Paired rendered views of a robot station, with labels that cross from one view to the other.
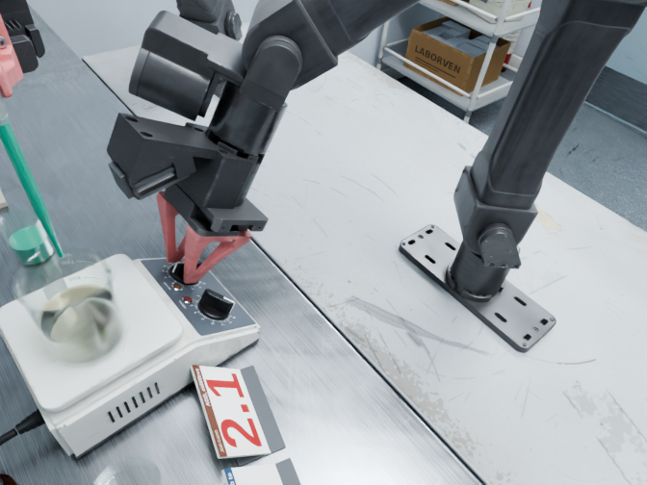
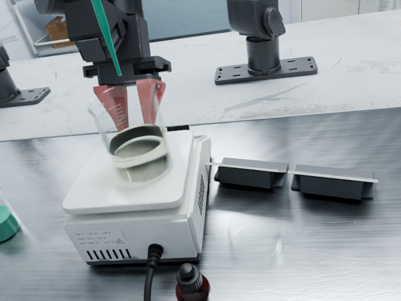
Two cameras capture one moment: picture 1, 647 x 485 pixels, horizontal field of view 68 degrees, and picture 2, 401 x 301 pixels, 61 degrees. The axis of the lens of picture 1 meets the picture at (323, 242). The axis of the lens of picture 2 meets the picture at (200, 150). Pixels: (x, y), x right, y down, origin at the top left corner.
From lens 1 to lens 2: 0.33 m
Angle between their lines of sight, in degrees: 26
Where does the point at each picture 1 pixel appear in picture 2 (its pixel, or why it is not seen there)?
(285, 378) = (246, 150)
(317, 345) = (239, 131)
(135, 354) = (184, 151)
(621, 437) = (383, 66)
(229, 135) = (125, 8)
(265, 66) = not seen: outside the picture
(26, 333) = (102, 195)
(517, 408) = (343, 86)
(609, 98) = not seen: hidden behind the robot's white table
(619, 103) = not seen: hidden behind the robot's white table
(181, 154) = (117, 15)
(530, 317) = (302, 61)
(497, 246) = (274, 19)
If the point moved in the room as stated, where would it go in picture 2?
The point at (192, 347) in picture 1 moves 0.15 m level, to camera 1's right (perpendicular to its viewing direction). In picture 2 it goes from (200, 144) to (284, 94)
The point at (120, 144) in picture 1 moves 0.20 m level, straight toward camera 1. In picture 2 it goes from (81, 20) to (278, 6)
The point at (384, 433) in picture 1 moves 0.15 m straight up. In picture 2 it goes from (315, 128) to (318, 26)
